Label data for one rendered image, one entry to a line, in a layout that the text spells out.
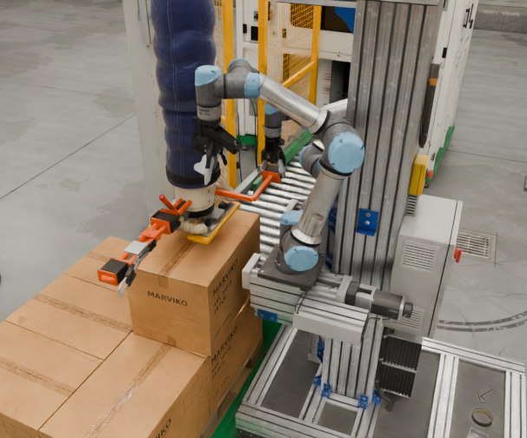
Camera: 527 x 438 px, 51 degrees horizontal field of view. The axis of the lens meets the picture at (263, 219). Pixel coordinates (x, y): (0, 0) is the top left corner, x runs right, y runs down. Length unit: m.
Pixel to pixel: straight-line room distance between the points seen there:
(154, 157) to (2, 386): 1.92
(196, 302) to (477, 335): 1.92
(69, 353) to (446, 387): 1.80
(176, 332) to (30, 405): 0.64
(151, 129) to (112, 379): 1.88
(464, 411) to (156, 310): 1.52
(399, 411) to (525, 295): 1.57
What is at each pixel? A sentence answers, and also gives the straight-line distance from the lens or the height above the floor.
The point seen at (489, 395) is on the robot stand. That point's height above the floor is 0.21.
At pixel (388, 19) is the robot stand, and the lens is 1.87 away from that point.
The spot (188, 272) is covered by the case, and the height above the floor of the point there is 0.94.
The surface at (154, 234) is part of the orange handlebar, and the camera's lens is 2.13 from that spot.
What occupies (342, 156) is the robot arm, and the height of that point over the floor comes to 1.61.
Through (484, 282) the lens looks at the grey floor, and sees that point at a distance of 4.07.
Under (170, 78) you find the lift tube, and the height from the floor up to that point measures 1.72.
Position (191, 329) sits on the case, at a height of 0.68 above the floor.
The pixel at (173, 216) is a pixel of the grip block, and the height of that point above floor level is 1.20.
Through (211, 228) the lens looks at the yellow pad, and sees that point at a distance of 2.35.
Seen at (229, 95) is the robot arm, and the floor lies 1.80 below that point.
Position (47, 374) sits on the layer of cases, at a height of 0.54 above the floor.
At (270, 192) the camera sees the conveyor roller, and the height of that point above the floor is 0.53.
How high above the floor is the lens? 2.36
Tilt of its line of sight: 32 degrees down
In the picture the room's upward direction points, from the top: straight up
